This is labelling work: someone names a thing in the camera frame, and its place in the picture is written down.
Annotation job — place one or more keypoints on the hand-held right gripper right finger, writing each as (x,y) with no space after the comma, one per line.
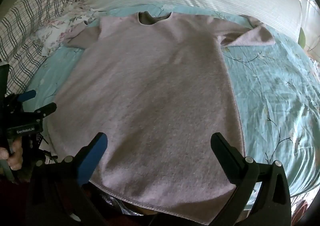
(223,152)

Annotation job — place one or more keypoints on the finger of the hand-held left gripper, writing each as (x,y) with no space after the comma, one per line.
(28,95)
(47,109)

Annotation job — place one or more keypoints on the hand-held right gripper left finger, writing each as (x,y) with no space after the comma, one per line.
(93,151)

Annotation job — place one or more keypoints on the pink knit sweater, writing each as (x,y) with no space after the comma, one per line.
(150,106)

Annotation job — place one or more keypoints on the person's left hand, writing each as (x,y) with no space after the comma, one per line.
(13,153)

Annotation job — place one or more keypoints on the grey plaid cloth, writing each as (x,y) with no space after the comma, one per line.
(27,31)

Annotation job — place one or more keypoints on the light blue floral bedsheet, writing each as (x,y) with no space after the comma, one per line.
(270,96)

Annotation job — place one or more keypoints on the white floral cloth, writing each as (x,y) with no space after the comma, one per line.
(65,26)

